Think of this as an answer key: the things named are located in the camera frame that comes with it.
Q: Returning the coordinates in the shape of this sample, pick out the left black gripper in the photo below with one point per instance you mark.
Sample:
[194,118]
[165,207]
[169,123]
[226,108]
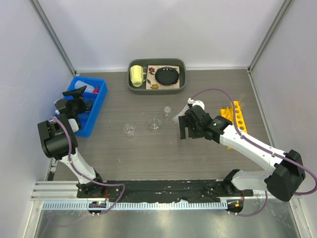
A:
[78,94]

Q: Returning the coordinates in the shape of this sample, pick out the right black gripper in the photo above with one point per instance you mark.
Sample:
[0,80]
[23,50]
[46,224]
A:
[184,120]

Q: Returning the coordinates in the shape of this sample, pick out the bundle of plastic pipettes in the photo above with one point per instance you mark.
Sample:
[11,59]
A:
[181,113]

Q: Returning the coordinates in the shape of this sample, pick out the white wash bottle red cap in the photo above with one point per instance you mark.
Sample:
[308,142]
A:
[89,87]

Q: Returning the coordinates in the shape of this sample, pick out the small glass erlenmeyer flask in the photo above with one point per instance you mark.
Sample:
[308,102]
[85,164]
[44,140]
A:
[167,112]

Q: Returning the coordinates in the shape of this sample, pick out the blue divided plastic bin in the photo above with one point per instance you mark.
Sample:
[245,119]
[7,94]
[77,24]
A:
[88,119]

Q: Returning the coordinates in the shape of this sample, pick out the small glass beaker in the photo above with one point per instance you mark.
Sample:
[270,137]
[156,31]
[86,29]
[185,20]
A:
[154,124]

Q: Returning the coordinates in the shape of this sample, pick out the yellow test tube rack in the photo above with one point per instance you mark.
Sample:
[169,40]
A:
[234,114]

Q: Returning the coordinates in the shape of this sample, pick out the tiny glass beaker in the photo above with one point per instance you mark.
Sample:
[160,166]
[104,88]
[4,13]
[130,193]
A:
[129,129]

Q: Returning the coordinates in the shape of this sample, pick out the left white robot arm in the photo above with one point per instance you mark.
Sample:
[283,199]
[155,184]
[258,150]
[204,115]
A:
[58,140]

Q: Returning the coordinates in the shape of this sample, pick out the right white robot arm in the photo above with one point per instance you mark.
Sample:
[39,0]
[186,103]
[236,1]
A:
[282,172]

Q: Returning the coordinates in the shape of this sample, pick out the black round dish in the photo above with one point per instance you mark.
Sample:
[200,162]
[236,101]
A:
[166,75]

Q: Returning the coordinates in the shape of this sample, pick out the floral coaster card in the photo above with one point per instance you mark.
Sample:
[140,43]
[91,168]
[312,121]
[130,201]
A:
[152,84]

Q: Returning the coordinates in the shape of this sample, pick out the grey-green plastic tray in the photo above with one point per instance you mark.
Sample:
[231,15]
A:
[165,61]

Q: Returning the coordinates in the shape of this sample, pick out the pale yellow mug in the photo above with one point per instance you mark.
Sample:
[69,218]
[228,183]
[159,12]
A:
[137,75]

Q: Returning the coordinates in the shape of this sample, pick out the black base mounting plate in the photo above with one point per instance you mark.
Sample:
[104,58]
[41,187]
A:
[161,191]

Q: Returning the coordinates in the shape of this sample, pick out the white slotted cable duct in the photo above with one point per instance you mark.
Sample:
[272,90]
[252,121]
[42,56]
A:
[124,206]

